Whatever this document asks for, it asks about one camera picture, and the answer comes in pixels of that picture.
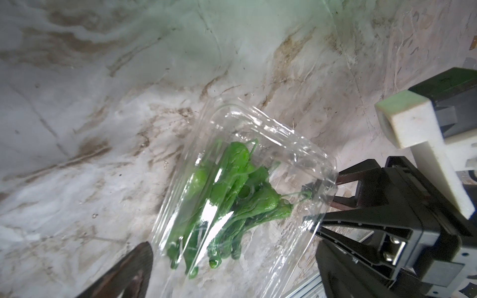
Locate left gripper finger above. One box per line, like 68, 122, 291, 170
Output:
78, 242, 154, 298

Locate clear container peppers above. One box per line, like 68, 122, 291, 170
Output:
148, 98, 338, 298

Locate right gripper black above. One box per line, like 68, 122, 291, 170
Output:
303, 156, 477, 298

